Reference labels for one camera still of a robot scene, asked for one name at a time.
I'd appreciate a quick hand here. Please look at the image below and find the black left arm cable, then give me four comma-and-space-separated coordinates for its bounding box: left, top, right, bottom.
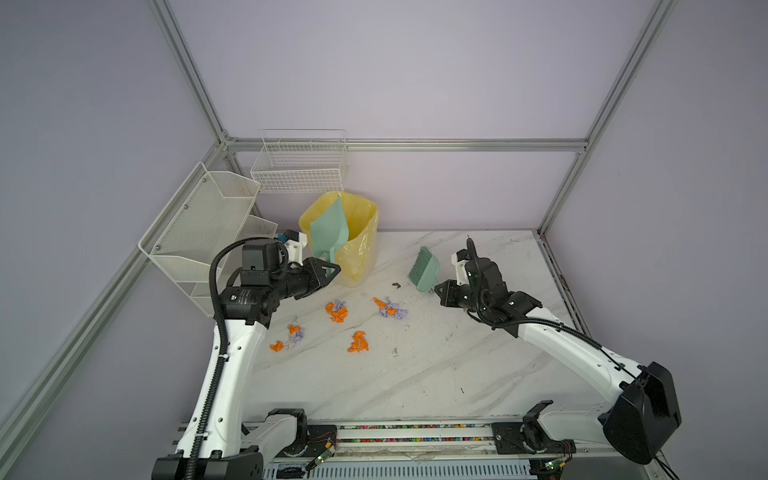
182, 236, 289, 480

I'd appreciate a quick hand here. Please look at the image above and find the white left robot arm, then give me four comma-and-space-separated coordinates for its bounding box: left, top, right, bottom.
151, 230, 341, 479

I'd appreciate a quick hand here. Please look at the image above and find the white wire wall basket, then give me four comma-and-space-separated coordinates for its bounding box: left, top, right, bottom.
250, 129, 348, 194

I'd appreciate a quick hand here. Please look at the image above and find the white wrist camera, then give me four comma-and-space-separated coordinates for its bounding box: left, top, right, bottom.
278, 230, 308, 265
451, 249, 470, 286

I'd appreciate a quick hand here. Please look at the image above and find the yellow lined trash bin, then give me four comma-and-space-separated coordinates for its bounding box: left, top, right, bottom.
299, 191, 379, 287

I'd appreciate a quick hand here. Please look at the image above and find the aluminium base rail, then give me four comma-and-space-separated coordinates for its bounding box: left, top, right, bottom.
151, 413, 612, 479

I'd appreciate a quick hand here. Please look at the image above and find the white mesh wall shelf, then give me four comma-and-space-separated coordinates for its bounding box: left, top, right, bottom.
138, 164, 277, 317

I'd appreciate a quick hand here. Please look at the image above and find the green hand brush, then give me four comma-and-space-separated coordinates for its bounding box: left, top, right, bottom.
408, 246, 440, 292

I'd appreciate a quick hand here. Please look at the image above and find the green plastic dustpan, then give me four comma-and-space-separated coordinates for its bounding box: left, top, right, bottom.
310, 192, 349, 263

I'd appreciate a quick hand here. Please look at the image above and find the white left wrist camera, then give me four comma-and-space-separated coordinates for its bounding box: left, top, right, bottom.
278, 230, 308, 265

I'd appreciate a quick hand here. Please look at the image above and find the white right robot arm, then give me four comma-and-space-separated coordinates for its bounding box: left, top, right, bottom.
435, 240, 682, 465

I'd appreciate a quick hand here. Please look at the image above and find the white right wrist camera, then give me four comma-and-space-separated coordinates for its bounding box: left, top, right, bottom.
451, 249, 470, 286

